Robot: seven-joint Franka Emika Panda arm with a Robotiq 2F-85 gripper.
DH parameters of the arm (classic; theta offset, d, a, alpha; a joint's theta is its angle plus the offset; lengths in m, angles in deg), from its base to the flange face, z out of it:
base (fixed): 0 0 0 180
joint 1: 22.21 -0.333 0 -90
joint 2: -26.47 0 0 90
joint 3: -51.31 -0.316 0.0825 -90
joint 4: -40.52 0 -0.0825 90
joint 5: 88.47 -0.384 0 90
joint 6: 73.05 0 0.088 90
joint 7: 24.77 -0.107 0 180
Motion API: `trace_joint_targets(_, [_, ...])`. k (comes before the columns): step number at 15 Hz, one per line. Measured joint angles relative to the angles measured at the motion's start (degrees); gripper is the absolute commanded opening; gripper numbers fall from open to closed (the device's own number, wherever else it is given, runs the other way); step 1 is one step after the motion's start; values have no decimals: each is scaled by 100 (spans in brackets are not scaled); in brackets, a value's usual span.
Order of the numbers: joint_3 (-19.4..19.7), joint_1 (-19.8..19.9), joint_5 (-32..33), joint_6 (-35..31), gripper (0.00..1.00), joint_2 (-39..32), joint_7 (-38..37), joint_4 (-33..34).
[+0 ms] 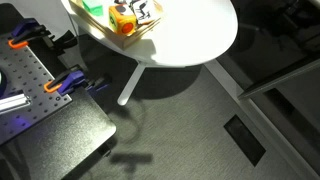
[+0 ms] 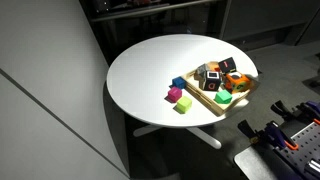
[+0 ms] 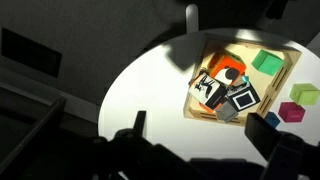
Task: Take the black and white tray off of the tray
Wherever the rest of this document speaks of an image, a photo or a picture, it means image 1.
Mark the purple orange clamp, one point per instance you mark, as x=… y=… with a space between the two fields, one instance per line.
x=27 y=30
x=69 y=80

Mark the black and white cube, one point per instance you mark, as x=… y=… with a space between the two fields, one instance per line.
x=144 y=10

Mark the aluminium extrusion rail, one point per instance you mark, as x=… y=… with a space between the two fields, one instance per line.
x=14 y=103

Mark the lower purple orange clamp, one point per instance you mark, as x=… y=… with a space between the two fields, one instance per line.
x=69 y=80

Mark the perforated metal breadboard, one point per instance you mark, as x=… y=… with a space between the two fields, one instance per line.
x=26 y=74

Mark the black floor outlet hatch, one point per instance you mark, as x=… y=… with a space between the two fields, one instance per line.
x=245 y=140

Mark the round white table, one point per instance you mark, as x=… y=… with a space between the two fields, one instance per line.
x=191 y=32

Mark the upper purple orange clamp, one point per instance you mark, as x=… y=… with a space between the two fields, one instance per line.
x=27 y=30

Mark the wooden tray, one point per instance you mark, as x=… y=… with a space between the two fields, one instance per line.
x=102 y=22

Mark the dark green block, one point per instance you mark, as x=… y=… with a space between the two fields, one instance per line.
x=94 y=7

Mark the black stand base plate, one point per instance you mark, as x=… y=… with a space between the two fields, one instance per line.
x=60 y=144

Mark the orange yellow dice cube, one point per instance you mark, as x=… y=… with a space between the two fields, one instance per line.
x=122 y=20

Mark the dark shelf unit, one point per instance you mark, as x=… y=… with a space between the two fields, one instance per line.
x=306 y=64

